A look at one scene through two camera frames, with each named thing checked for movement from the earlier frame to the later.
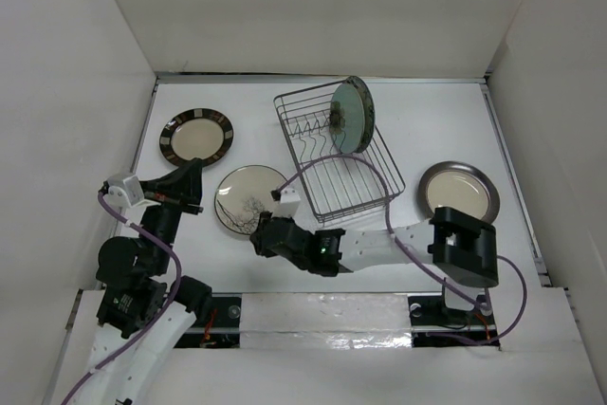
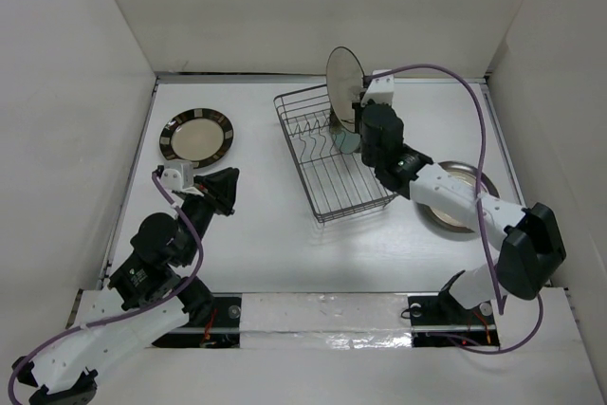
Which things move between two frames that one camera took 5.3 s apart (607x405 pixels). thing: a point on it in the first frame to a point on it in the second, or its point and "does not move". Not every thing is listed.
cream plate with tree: (244, 193) to (344, 75)
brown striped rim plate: (198, 133) does not move
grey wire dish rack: (336, 182) does not move
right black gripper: (265, 218) to (358, 114)
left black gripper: (179, 188) to (220, 188)
